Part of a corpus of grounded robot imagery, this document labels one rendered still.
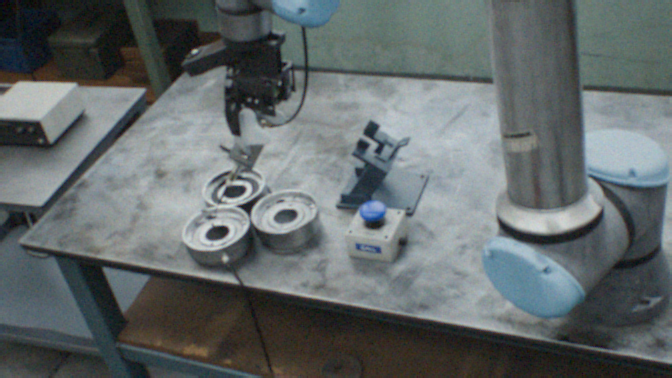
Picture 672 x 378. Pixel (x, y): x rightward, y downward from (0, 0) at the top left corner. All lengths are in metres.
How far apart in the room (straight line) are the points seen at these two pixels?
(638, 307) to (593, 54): 1.81
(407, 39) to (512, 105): 2.17
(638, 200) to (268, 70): 0.52
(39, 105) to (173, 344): 0.71
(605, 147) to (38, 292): 1.69
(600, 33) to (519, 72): 2.01
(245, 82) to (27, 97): 0.95
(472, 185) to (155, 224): 0.52
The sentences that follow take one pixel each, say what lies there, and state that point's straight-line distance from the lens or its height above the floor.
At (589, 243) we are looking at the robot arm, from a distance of 0.93.
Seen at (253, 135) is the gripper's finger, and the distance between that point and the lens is 1.26.
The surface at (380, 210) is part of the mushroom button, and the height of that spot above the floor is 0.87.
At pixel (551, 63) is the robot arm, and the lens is 0.81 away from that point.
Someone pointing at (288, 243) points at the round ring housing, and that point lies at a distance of 1.28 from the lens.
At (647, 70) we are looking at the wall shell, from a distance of 2.87.
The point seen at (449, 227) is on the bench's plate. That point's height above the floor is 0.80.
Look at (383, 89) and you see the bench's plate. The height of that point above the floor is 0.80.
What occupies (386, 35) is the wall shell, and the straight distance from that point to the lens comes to 3.02.
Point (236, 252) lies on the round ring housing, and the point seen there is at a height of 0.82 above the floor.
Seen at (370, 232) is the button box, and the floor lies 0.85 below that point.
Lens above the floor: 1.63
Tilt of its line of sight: 37 degrees down
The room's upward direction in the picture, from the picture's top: 12 degrees counter-clockwise
